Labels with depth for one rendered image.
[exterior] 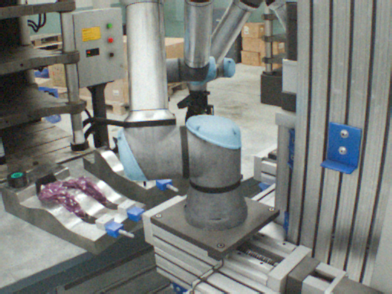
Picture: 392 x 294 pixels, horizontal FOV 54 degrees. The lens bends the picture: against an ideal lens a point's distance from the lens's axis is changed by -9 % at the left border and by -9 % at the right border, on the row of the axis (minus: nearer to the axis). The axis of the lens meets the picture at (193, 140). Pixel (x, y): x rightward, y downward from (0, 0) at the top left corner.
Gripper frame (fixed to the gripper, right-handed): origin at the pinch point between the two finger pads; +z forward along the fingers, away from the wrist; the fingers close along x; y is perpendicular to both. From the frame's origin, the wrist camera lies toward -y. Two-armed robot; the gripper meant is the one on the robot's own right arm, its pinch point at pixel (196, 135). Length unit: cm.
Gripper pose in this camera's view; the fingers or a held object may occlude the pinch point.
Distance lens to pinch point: 173.4
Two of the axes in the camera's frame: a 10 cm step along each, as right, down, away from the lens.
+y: 6.6, 2.4, -7.1
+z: 0.4, 9.3, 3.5
